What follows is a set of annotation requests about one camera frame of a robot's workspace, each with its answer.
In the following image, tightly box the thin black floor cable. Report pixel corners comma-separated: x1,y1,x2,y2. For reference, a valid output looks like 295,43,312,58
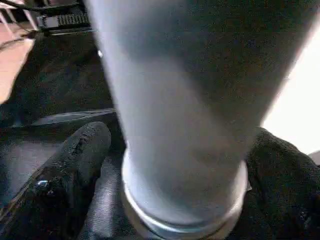
0,30,37,52

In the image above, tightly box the white plastic table top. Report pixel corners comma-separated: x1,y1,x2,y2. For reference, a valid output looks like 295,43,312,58
260,25,320,157

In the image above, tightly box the small white stool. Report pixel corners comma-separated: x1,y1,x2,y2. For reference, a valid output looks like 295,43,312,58
0,0,40,32

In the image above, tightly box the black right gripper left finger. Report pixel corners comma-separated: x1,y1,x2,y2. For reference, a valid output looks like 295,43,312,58
0,121,112,240

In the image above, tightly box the white plastic table leg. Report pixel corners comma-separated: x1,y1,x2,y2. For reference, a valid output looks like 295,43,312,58
85,0,320,240

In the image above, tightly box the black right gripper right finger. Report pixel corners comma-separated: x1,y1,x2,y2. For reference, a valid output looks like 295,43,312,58
227,127,320,240

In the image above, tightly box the black power strip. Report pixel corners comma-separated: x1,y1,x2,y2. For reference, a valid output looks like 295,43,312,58
37,12,93,35

